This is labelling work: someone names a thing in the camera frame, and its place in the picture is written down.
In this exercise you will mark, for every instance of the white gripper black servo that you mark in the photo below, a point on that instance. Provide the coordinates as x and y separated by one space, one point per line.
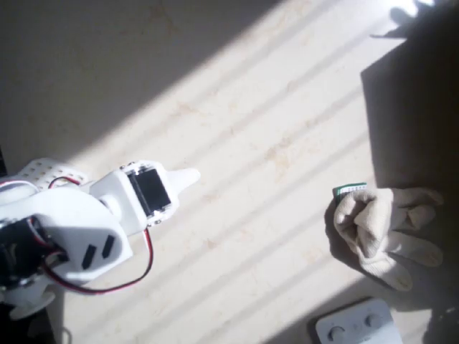
152 190

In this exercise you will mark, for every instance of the beige knitted work glove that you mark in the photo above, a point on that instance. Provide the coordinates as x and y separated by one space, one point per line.
373 229

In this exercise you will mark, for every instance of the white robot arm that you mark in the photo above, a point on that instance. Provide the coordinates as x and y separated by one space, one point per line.
71 208

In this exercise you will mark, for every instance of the white perforated plate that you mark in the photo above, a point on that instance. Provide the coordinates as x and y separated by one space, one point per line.
46 170

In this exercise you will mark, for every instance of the green bordered paper label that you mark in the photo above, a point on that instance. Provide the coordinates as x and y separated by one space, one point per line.
349 188

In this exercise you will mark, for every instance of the white device with round knobs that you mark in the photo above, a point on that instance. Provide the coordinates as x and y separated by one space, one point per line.
355 324

